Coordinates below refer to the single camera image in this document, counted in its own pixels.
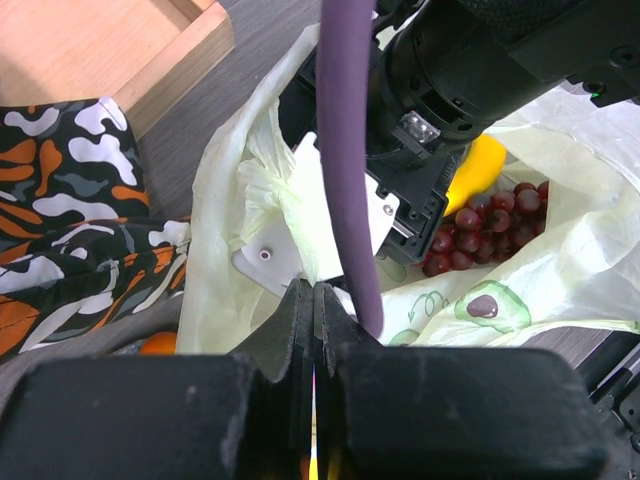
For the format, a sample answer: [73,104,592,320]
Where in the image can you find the orange fake orange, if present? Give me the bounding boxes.
[138,332,177,355]

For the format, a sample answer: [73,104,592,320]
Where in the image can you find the dark fake grapes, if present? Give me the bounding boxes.
[421,181,549,277]

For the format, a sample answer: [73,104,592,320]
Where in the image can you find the green avocado print plastic bag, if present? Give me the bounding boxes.
[177,25,639,353]

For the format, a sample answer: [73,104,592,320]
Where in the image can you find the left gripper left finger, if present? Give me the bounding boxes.
[227,280,313,479]

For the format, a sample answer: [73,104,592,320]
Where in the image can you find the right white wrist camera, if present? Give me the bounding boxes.
[232,132,401,296]

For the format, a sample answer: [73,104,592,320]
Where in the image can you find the wooden clothes rack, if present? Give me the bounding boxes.
[1,0,235,135]

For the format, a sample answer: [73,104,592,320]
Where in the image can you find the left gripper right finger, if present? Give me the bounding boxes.
[312,283,380,479]

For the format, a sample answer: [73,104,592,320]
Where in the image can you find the orange grey camouflage garment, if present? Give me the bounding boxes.
[1,97,191,361]

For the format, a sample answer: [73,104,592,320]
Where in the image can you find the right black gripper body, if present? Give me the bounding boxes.
[278,74,461,265]

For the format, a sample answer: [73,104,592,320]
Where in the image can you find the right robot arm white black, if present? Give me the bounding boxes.
[280,1,639,269]

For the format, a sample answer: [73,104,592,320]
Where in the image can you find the yellow fake bell pepper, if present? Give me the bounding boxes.
[444,134,507,217]

